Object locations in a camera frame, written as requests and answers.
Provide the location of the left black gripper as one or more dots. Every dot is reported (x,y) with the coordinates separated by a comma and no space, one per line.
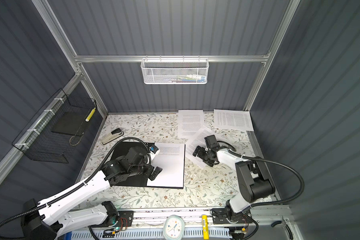
(155,173)

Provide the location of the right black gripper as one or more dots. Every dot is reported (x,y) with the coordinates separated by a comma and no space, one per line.
(201,155)

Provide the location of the beige black clip folder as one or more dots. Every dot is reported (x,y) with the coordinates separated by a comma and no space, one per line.
(123,148)

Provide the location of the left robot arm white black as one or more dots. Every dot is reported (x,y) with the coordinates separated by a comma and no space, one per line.
(59,217)

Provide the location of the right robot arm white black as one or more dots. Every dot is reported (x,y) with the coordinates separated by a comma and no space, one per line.
(254,178)

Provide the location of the printed paper sheet under folder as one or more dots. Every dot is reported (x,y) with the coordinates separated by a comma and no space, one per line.
(171,158)

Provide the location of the printed paper sheet far right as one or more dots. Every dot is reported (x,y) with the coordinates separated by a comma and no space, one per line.
(233,120)

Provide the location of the black grey stapler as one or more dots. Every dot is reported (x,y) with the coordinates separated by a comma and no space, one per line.
(113,135)

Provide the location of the white round clock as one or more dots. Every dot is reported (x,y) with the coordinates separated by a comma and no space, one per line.
(174,228)

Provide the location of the yellow glue stick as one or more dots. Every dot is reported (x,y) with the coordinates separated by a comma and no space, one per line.
(205,227)

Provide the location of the yellow marker in black basket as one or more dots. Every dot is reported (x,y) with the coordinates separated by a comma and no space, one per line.
(90,114)

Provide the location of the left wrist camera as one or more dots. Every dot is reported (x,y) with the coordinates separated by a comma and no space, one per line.
(154,150)

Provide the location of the white wire mesh basket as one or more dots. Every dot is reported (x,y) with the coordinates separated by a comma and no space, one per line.
(175,71)

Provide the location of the black wire mesh basket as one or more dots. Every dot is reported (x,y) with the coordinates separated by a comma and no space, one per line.
(56,133)

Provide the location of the black handled pliers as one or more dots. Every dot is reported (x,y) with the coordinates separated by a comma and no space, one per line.
(284,225)

